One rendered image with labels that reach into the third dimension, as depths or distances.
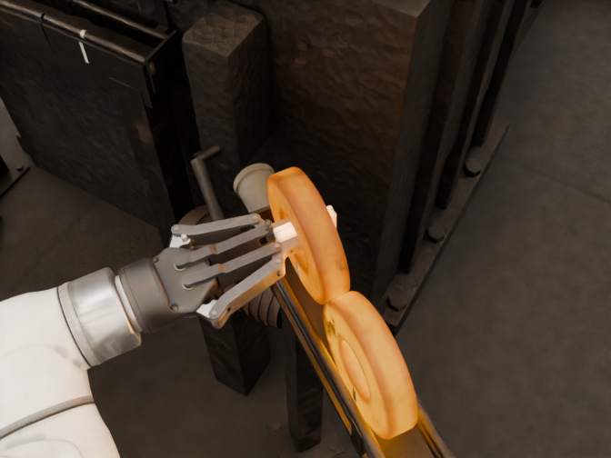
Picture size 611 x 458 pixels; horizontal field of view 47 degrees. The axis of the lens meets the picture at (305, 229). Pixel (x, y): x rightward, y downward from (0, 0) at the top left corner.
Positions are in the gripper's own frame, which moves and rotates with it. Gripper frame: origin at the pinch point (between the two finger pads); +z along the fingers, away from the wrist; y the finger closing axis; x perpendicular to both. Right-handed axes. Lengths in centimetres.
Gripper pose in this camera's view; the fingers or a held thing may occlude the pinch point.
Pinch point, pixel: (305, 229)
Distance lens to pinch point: 77.1
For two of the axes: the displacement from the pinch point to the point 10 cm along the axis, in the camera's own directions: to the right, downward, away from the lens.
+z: 9.0, -3.8, 1.9
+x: -0.5, -5.4, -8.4
